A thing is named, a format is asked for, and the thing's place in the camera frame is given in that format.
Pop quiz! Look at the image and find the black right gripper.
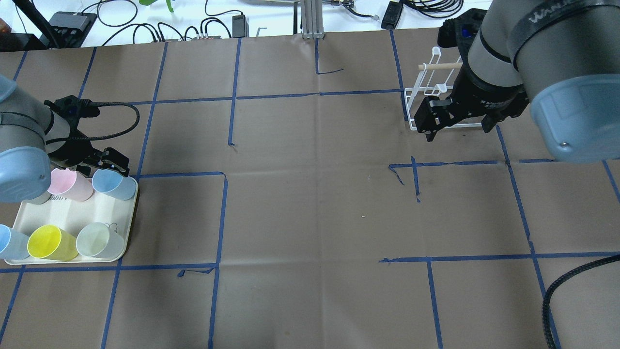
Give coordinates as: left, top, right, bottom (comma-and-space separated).
414, 63, 529, 142

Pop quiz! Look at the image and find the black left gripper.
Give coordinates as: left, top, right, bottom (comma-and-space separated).
46, 121, 130, 177

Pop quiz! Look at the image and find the light blue ikea cup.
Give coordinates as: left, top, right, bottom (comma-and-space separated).
92, 169, 138, 201

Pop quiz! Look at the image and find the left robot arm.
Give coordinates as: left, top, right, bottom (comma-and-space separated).
0, 77, 140, 203

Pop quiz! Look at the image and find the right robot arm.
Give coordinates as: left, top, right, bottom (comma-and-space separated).
413, 0, 620, 163

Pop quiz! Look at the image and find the pink cup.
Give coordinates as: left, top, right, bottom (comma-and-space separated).
48, 169, 94, 202

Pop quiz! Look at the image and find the cream white cup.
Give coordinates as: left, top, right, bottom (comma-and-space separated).
76, 222, 125, 259

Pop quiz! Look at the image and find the yellow cup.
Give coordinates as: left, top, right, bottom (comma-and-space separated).
27, 224, 79, 262

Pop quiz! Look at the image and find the cream serving tray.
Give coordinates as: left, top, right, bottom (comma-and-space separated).
12, 190, 139, 263

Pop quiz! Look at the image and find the black power adapter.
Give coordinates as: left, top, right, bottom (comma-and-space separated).
381, 0, 403, 30

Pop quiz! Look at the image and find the white wire cup rack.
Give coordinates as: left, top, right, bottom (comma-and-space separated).
403, 46, 463, 132

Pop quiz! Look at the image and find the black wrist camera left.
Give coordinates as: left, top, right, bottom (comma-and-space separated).
44, 95, 101, 122

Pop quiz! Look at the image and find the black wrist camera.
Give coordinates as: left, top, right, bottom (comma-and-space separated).
44, 95, 101, 122
437, 8, 487, 57

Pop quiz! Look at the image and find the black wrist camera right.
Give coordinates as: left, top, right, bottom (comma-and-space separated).
437, 8, 487, 57

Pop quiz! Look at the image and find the aluminium frame post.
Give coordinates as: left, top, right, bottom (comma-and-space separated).
300, 0, 325, 40

